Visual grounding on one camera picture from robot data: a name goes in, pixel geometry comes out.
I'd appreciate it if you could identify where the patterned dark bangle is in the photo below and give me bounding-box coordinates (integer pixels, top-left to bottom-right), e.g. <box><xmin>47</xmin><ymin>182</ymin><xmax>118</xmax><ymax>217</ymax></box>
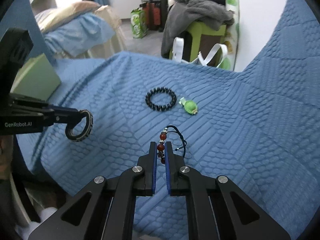
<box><xmin>65</xmin><ymin>110</ymin><xmax>93</xmax><ymax>142</ymax></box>

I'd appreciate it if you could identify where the red bead cord bracelet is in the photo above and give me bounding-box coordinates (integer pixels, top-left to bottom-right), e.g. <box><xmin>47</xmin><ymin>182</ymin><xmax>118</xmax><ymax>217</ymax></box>
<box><xmin>157</xmin><ymin>125</ymin><xmax>188</xmax><ymax>165</ymax></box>

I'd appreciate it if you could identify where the green cardboard box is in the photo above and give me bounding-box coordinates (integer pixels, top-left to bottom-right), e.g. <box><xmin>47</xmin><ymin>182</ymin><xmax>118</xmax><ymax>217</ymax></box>
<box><xmin>10</xmin><ymin>53</ymin><xmax>61</xmax><ymax>101</ymax></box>

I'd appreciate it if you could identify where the light blue bedding pile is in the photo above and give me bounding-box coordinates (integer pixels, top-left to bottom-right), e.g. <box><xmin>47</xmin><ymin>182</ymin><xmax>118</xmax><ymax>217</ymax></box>
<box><xmin>43</xmin><ymin>12</ymin><xmax>116</xmax><ymax>57</ymax></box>

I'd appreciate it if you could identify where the blue quilted blanket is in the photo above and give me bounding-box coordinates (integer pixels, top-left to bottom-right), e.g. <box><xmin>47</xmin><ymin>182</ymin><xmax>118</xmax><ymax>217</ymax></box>
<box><xmin>1</xmin><ymin>0</ymin><xmax>319</xmax><ymax>239</ymax></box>

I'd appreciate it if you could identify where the green patterned shopping bag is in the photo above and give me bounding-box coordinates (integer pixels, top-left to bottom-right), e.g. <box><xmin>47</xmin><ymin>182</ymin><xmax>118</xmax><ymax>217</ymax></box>
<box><xmin>130</xmin><ymin>7</ymin><xmax>148</xmax><ymax>38</ymax></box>

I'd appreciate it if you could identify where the white tote bag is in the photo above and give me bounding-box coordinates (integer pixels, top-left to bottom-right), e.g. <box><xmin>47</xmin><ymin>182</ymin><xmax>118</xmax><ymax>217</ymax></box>
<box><xmin>172</xmin><ymin>37</ymin><xmax>228</xmax><ymax>68</ymax></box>

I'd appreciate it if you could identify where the green plastic stool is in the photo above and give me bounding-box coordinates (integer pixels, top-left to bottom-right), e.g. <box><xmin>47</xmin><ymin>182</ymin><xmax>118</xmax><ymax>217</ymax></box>
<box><xmin>169</xmin><ymin>21</ymin><xmax>226</xmax><ymax>67</ymax></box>

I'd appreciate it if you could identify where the red suitcase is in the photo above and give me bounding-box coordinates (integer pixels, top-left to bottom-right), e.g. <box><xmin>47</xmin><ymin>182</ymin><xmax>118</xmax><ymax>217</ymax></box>
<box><xmin>142</xmin><ymin>2</ymin><xmax>161</xmax><ymax>30</ymax></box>

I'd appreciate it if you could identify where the green dotted rolled mat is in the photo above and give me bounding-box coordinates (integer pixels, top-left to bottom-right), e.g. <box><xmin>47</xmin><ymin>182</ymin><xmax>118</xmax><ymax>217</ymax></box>
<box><xmin>223</xmin><ymin>0</ymin><xmax>239</xmax><ymax>71</ymax></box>

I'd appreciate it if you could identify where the grey blanket on stool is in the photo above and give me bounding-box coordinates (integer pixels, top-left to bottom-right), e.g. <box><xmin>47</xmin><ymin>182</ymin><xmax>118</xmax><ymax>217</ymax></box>
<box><xmin>161</xmin><ymin>0</ymin><xmax>234</xmax><ymax>58</ymax></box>

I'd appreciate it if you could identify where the black spiral hair tie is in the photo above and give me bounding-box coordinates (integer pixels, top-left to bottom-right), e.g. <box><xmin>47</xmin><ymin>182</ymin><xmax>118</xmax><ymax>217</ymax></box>
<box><xmin>145</xmin><ymin>86</ymin><xmax>178</xmax><ymax>113</ymax></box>

